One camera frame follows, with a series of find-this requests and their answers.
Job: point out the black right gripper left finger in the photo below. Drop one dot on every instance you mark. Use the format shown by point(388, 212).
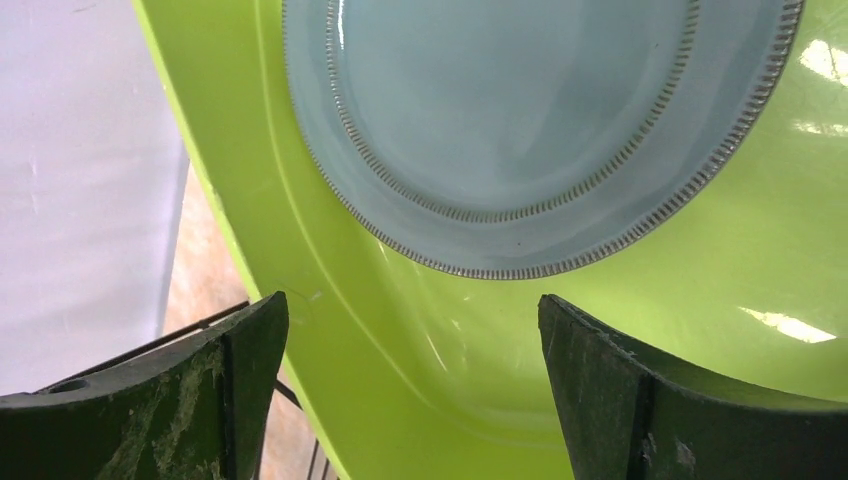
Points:
point(191, 405)

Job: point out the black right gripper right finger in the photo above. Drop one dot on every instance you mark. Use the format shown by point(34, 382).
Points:
point(629, 410)

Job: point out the grey blue round plate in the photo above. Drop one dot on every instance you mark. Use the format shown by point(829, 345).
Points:
point(512, 140)

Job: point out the lime green plastic basin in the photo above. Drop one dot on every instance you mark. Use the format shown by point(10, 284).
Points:
point(405, 372)

